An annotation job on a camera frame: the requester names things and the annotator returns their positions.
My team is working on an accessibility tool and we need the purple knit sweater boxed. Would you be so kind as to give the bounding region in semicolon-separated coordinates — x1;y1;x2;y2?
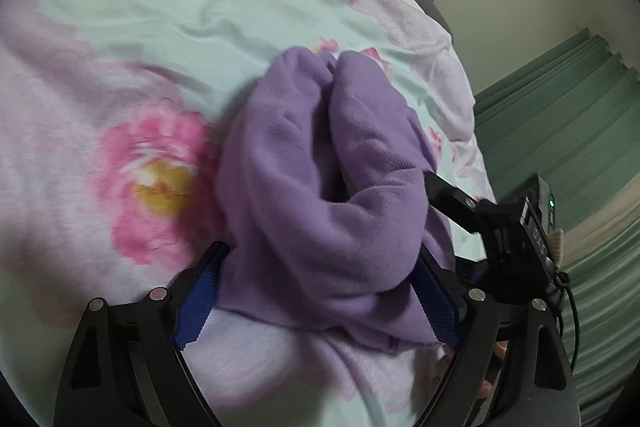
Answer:
216;48;454;352

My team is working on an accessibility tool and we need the person's right hand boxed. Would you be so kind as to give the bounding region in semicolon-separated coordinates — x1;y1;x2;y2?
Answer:
434;336;511;408

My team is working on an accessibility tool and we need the green curtain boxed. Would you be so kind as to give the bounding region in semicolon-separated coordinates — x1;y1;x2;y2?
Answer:
475;29;639;426

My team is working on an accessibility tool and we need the floral mint pink duvet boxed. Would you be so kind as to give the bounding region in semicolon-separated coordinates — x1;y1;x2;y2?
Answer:
1;0;494;426

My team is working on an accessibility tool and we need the black cable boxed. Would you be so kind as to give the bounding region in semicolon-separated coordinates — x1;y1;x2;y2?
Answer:
552;271;584;373

